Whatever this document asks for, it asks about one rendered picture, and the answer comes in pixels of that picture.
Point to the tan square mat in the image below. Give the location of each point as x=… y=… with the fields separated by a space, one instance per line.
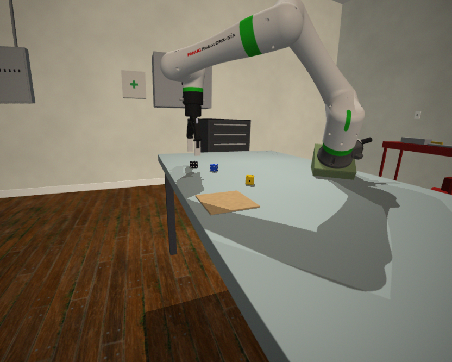
x=224 y=202

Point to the yellow die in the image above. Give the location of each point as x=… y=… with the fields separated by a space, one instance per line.
x=249 y=179

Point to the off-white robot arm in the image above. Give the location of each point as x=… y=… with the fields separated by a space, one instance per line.
x=272 y=29

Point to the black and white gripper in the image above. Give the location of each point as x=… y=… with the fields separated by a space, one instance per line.
x=193 y=123

